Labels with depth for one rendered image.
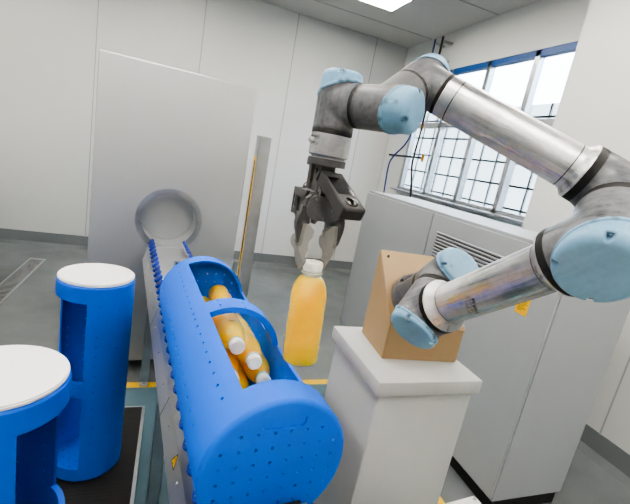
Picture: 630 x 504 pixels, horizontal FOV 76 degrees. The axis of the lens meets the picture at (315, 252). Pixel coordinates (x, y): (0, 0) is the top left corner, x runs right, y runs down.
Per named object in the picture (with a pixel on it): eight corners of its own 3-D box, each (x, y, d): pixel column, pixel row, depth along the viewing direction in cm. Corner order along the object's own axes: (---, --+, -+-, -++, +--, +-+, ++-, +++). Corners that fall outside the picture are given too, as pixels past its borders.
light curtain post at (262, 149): (224, 427, 242) (268, 137, 204) (226, 433, 237) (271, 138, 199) (213, 428, 240) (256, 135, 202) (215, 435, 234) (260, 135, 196)
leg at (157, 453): (157, 501, 186) (171, 380, 172) (158, 511, 181) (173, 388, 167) (144, 503, 184) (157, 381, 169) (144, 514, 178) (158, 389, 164)
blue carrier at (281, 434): (232, 327, 159) (243, 258, 153) (329, 516, 83) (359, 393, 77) (155, 327, 146) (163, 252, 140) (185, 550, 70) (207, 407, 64)
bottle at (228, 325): (231, 324, 121) (248, 355, 105) (207, 324, 118) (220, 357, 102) (234, 302, 119) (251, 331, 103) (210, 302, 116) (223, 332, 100)
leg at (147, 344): (148, 381, 272) (156, 294, 258) (148, 386, 267) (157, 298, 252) (138, 382, 269) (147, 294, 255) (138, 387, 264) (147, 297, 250)
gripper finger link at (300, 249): (291, 261, 82) (306, 219, 81) (302, 271, 77) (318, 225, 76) (278, 258, 81) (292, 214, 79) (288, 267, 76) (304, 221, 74)
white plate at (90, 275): (92, 258, 180) (92, 261, 180) (39, 273, 153) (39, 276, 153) (148, 273, 175) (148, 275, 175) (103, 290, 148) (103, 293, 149)
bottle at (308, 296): (303, 370, 77) (316, 277, 74) (275, 357, 81) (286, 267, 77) (323, 359, 83) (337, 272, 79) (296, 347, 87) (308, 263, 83)
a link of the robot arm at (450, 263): (461, 287, 109) (494, 265, 98) (440, 321, 102) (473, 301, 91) (426, 258, 111) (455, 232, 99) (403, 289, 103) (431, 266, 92)
